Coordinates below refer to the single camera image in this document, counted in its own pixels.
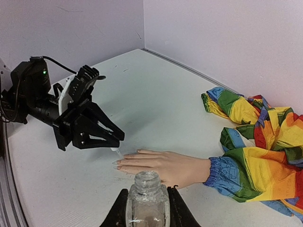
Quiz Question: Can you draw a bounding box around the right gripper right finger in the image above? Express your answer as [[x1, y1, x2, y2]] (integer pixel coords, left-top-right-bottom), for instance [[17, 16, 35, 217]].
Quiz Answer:
[[167, 186, 201, 227]]

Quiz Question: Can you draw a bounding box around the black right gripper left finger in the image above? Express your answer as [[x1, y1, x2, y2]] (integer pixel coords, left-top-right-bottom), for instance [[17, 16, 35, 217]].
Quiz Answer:
[[100, 189, 128, 227]]

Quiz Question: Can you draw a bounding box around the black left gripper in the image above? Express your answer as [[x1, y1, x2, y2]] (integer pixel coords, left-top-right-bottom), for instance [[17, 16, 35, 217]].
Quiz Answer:
[[0, 56, 125, 150]]

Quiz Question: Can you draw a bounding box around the nail polish brush cap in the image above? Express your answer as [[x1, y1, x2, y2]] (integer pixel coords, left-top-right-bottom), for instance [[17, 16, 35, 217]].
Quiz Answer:
[[110, 148, 123, 159]]

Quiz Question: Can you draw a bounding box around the clear nail polish bottle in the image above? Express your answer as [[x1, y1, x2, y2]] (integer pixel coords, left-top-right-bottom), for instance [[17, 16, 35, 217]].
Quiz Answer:
[[125, 171, 170, 227]]

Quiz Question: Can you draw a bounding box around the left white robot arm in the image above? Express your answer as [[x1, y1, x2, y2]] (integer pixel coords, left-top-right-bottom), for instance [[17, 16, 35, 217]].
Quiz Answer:
[[0, 56, 125, 151]]

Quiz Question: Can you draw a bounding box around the mannequin hand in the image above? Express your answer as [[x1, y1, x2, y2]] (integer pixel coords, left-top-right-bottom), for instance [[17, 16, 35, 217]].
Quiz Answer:
[[114, 149, 211, 188]]

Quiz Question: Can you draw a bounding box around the colourful rainbow jacket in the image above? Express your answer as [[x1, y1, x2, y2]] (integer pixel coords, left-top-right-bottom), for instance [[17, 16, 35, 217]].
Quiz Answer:
[[201, 87, 303, 219]]

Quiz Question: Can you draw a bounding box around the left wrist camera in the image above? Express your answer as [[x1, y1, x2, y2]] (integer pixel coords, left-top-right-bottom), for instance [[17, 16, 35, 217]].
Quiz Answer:
[[58, 65, 100, 115]]

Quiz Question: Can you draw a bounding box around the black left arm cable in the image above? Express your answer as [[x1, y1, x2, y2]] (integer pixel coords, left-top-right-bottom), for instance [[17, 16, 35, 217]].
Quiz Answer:
[[42, 55, 107, 81]]

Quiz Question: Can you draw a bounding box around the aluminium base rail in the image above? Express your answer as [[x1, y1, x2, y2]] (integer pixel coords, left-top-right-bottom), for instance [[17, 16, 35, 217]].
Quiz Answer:
[[0, 133, 29, 227]]

